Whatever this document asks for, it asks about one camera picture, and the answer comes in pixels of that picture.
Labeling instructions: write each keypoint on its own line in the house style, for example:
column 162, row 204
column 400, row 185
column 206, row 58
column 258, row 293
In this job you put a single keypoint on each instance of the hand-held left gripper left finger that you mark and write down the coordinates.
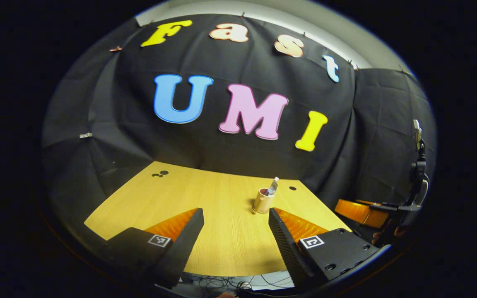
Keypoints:
column 186, row 248

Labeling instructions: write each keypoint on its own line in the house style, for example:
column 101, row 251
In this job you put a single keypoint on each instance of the black backdrop cloth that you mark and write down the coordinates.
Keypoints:
column 238, row 157

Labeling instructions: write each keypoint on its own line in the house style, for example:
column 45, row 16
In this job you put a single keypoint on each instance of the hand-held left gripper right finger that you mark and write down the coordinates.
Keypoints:
column 284, row 248

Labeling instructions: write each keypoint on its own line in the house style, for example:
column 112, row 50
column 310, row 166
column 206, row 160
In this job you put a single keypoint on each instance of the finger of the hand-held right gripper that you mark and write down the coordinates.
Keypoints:
column 358, row 213

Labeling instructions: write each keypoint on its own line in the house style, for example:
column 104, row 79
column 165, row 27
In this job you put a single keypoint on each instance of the wooden desktop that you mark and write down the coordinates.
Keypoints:
column 222, row 231

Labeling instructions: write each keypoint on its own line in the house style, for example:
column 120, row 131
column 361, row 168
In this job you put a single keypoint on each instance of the beige cup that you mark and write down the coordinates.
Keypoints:
column 262, row 203

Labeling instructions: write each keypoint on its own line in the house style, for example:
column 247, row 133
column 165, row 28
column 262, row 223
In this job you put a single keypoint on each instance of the white backdrop clip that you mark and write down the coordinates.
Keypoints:
column 85, row 135

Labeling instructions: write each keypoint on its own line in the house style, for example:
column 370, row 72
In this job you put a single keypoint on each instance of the white toothpaste tube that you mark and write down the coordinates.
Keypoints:
column 272, row 186

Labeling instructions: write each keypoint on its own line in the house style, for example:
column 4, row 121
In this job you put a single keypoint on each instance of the reddish backdrop clip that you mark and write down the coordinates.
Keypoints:
column 115, row 49

